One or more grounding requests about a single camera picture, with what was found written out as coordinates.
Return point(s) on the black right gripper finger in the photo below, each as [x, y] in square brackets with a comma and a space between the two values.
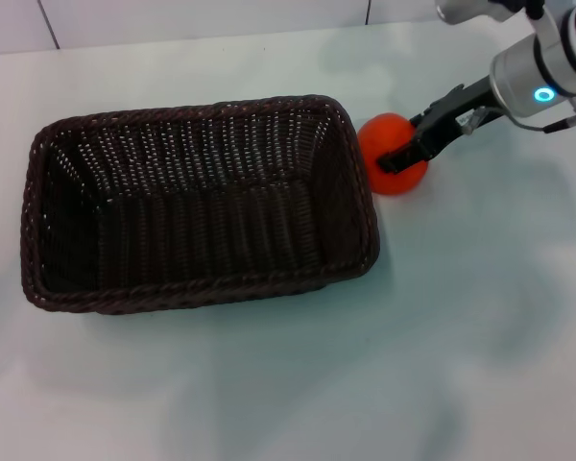
[421, 119]
[408, 156]

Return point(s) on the dark brown woven basket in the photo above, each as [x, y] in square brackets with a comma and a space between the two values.
[197, 230]

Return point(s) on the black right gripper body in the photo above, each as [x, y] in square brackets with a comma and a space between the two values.
[456, 115]

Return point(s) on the orange round fruit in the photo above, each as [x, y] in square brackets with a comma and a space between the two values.
[389, 139]

